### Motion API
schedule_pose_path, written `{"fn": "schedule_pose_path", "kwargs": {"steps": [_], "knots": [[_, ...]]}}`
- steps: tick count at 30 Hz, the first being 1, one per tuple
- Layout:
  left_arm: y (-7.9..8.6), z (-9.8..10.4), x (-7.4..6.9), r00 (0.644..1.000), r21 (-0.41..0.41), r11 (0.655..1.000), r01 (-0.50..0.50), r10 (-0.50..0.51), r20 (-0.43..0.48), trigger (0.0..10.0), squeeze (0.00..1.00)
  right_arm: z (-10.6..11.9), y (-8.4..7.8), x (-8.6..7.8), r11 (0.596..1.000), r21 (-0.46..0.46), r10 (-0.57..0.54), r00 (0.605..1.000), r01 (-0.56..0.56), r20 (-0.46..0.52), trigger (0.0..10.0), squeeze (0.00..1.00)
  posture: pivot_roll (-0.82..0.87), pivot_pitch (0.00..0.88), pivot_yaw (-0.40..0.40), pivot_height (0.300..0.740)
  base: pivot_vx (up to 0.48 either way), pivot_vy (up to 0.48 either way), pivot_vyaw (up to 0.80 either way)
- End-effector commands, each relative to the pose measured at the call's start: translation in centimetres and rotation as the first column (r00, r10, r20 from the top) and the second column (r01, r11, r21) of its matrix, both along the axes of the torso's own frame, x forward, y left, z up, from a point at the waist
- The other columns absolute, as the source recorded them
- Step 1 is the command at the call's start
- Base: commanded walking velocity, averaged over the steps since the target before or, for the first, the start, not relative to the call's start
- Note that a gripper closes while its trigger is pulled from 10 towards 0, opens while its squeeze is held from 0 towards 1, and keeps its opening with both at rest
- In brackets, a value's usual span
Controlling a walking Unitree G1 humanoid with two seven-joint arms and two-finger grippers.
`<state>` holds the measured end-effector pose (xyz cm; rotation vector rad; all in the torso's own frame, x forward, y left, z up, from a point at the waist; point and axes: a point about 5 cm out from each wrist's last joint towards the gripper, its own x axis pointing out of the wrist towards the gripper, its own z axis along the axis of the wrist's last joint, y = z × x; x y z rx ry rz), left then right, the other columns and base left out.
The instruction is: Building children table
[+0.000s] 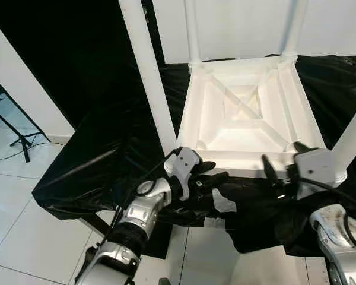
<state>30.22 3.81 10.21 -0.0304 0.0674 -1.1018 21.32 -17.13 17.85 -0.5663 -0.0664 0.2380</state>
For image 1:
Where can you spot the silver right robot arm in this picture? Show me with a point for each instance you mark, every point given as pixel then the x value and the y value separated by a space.
pixel 338 237

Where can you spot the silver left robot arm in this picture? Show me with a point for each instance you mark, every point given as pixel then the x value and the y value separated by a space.
pixel 130 225

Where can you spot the black shiny table cover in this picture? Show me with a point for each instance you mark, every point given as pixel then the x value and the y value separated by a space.
pixel 95 166

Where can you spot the black work table leg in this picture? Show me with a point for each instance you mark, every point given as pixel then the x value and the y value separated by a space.
pixel 95 224

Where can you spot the black tripod stand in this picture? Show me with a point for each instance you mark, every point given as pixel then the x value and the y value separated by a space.
pixel 21 139

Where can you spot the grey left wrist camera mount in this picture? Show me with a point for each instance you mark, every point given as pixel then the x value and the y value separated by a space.
pixel 185 166

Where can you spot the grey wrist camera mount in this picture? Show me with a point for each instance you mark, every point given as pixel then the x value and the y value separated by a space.
pixel 185 166
pixel 314 169

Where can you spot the white work table frame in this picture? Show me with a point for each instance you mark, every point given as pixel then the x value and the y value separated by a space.
pixel 221 205

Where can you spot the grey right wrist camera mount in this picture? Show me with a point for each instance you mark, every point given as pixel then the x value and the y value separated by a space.
pixel 314 169

